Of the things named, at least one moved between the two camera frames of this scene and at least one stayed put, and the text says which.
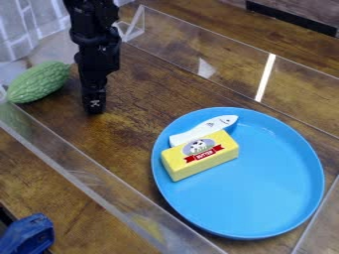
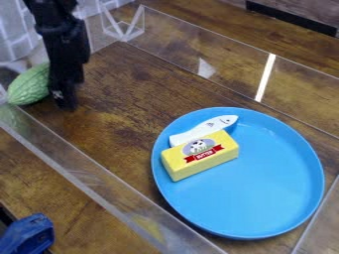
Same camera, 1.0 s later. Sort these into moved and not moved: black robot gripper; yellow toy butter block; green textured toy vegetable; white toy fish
Moved: black robot gripper
Not moved: green textured toy vegetable; yellow toy butter block; white toy fish
